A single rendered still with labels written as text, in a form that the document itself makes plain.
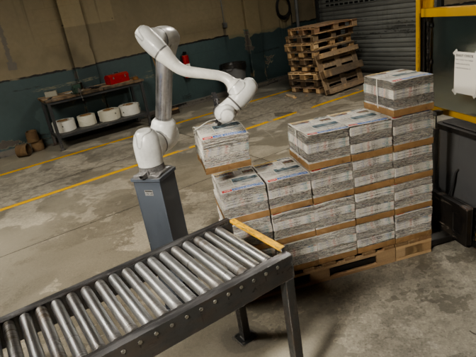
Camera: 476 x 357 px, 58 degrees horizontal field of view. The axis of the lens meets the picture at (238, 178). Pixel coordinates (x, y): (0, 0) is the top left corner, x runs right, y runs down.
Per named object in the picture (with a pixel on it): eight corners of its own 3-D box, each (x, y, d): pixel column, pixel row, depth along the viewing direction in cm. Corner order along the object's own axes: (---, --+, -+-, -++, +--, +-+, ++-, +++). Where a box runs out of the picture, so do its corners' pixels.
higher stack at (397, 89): (368, 237, 344) (360, 75, 297) (401, 229, 348) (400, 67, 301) (395, 261, 308) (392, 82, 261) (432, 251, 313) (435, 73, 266)
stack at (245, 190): (229, 275, 325) (210, 173, 295) (369, 237, 344) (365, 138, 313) (241, 305, 289) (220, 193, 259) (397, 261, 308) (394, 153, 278)
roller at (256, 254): (217, 236, 230) (222, 227, 231) (272, 270, 192) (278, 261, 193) (211, 231, 227) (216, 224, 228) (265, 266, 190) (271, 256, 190)
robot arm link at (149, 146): (132, 168, 256) (123, 134, 248) (148, 158, 272) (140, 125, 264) (156, 168, 251) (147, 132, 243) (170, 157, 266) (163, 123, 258)
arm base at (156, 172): (129, 180, 255) (126, 172, 253) (148, 167, 274) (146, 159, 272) (155, 180, 248) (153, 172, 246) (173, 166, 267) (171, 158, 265)
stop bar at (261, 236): (234, 220, 230) (234, 217, 230) (287, 249, 196) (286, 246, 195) (229, 222, 229) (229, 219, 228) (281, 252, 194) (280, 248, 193)
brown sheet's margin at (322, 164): (289, 154, 305) (288, 148, 303) (327, 146, 309) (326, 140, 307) (309, 171, 270) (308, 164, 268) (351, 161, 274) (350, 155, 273)
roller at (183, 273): (156, 259, 212) (166, 259, 215) (203, 303, 175) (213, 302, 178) (158, 250, 212) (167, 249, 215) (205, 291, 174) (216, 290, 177)
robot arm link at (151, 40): (163, 44, 225) (174, 41, 236) (137, 20, 224) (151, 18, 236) (150, 62, 231) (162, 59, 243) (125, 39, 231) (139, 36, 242)
